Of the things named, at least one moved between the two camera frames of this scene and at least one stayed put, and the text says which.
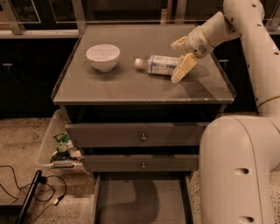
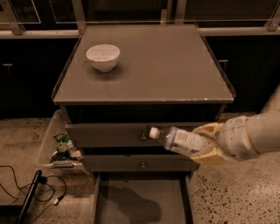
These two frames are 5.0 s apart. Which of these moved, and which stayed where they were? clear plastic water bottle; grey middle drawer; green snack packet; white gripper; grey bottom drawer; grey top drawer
Moved: clear plastic water bottle; white gripper
Stayed: grey middle drawer; grey bottom drawer; green snack packet; grey top drawer
